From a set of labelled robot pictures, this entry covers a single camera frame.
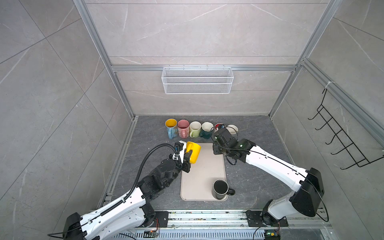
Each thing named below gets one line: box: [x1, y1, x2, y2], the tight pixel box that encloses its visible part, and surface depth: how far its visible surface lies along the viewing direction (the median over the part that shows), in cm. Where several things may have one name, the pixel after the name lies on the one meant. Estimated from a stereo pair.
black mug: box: [213, 179, 236, 200], surface depth 77 cm
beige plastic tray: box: [180, 143, 229, 202], surface depth 85 cm
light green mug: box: [189, 121, 202, 138], surface depth 103 cm
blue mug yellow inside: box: [164, 118, 179, 140], surface depth 103 cm
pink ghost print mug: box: [177, 119, 190, 139], surface depth 101 cm
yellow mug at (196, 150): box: [186, 141, 201, 164], surface depth 74 cm
